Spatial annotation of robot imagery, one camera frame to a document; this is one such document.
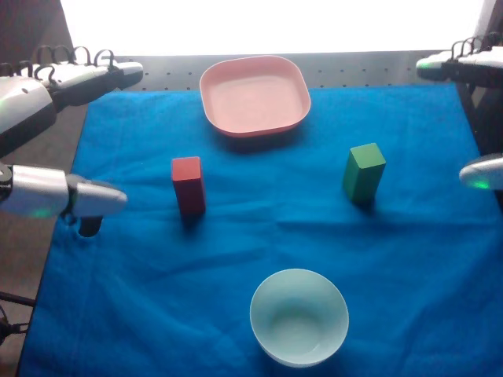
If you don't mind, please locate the pale blue bowl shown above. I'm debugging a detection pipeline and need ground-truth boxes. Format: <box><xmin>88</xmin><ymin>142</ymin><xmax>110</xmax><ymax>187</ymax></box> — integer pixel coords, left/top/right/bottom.
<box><xmin>249</xmin><ymin>268</ymin><xmax>350</xmax><ymax>368</ymax></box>

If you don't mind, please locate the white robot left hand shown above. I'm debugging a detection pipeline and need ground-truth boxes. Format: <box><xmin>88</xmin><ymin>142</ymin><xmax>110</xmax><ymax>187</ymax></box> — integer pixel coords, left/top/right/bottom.
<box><xmin>0</xmin><ymin>44</ymin><xmax>145</xmax><ymax>156</ymax></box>

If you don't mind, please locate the green rectangular block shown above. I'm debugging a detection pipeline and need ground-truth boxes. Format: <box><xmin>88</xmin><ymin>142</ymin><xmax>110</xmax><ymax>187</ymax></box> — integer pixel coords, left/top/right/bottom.
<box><xmin>342</xmin><ymin>142</ymin><xmax>387</xmax><ymax>204</ymax></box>

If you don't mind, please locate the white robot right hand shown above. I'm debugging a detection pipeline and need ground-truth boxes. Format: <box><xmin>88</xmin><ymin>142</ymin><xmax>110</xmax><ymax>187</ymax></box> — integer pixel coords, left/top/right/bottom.
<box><xmin>415</xmin><ymin>33</ymin><xmax>503</xmax><ymax>90</ymax></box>

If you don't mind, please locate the blue cloth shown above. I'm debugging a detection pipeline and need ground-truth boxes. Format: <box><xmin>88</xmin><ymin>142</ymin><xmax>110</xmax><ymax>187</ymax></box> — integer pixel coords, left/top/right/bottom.
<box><xmin>17</xmin><ymin>82</ymin><xmax>503</xmax><ymax>377</ymax></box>

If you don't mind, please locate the red block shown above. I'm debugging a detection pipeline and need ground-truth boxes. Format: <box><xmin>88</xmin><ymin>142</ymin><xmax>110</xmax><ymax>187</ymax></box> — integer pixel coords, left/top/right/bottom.
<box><xmin>171</xmin><ymin>156</ymin><xmax>207</xmax><ymax>217</ymax></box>

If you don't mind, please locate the pink plate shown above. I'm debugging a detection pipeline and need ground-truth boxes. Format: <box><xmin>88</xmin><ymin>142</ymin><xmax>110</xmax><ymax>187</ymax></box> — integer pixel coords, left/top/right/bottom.
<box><xmin>199</xmin><ymin>55</ymin><xmax>312</xmax><ymax>139</ymax></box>

